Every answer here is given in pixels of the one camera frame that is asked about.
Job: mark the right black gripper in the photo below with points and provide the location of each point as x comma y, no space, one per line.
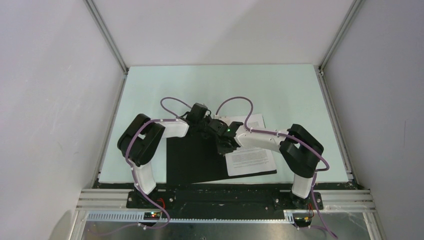
222,151

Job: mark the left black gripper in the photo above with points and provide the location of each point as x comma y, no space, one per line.
206,117

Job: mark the printed white paper sheets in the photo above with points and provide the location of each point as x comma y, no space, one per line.
254,156

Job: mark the red and black folder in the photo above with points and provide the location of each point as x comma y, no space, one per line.
194,159

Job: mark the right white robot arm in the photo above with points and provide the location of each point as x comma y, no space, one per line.
300,150

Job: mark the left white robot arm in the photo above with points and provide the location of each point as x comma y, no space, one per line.
139,142

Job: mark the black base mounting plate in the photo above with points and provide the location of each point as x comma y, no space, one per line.
213,201

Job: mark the left controller board with LEDs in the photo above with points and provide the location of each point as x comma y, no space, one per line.
152,215

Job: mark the controller board with leds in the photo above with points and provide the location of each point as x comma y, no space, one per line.
302,222
152,215

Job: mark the right controller board with LEDs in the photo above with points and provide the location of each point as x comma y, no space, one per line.
302,222

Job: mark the aluminium front rail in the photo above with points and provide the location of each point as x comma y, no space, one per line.
334,201

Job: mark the left aluminium frame post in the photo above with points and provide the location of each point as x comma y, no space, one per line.
106,34

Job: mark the aluminium frame post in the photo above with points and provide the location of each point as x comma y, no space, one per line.
106,34
345,25

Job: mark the right aluminium frame post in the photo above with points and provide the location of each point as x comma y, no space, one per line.
345,25

